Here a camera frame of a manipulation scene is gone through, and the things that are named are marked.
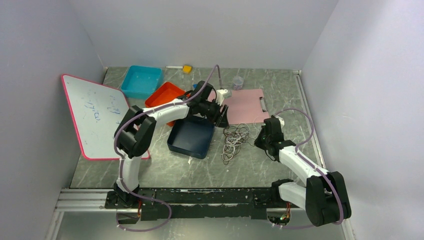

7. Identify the small clear plastic cup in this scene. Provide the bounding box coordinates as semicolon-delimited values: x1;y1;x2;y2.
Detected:
232;76;244;91

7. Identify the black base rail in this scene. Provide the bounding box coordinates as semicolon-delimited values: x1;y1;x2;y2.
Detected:
104;187;289;224

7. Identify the dark blue plastic tray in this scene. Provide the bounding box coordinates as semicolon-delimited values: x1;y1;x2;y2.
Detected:
167;116;215;159

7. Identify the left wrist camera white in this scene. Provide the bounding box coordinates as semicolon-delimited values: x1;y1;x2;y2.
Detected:
215;89;232;106

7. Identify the teal plastic tray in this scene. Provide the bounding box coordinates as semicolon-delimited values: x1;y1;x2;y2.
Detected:
120;65;164;100

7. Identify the pink clipboard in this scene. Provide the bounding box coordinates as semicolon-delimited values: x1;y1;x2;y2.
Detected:
208;89;270;125

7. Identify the orange plastic tray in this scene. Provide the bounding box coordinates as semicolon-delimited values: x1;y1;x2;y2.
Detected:
145;82;185;109

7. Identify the whiteboard with pink frame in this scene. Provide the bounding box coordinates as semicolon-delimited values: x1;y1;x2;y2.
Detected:
61;74;129;161

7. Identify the yellow cube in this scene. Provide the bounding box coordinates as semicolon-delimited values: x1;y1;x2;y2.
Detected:
182;65;193;74

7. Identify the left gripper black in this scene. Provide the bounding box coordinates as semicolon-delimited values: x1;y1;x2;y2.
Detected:
200;99;230;130

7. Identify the aluminium frame rail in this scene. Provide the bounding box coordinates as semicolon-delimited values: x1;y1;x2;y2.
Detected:
44;187;355;240

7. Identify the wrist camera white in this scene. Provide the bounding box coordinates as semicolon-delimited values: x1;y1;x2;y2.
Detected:
275;115;285;128
215;89;232;106

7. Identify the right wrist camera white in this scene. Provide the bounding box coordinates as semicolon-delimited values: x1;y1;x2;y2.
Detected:
275;115;285;128

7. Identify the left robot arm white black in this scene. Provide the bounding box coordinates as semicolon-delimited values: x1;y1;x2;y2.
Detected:
104;81;231;209

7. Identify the cable bundle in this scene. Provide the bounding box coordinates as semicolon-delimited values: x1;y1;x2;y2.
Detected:
220;123;261;166

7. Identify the white marker pen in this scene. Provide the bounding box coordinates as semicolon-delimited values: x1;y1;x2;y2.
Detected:
166;65;183;70

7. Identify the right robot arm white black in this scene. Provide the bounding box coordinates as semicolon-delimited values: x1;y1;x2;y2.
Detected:
254;116;352;227

